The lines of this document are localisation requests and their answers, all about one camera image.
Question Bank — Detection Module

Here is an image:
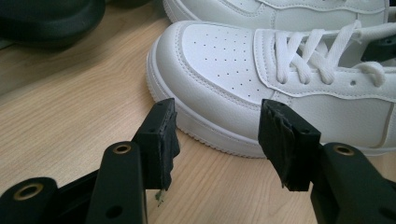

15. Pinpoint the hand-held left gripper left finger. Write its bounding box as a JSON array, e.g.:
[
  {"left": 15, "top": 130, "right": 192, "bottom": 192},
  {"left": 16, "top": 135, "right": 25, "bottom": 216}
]
[{"left": 132, "top": 97, "right": 181, "bottom": 190}]

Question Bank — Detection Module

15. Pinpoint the black slipper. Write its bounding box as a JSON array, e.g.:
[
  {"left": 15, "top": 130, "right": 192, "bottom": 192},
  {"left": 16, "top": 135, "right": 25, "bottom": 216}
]
[{"left": 0, "top": 0, "right": 106, "bottom": 49}]

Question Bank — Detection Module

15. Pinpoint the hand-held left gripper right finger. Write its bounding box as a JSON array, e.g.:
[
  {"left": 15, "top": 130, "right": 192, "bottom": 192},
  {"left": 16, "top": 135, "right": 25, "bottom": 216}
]
[{"left": 257, "top": 98, "right": 321, "bottom": 192}]

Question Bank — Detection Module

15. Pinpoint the white sneaker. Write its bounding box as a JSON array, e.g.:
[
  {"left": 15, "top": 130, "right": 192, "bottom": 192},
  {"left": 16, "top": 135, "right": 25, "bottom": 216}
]
[
  {"left": 162, "top": 0, "right": 390, "bottom": 32},
  {"left": 146, "top": 20, "right": 396, "bottom": 158}
]

